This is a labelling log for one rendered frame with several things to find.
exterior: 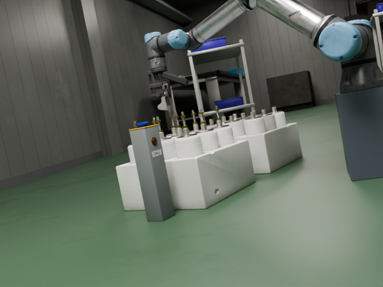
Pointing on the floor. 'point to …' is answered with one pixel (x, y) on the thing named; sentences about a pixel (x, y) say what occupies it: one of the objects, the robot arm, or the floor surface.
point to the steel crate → (291, 91)
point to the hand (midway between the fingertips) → (172, 113)
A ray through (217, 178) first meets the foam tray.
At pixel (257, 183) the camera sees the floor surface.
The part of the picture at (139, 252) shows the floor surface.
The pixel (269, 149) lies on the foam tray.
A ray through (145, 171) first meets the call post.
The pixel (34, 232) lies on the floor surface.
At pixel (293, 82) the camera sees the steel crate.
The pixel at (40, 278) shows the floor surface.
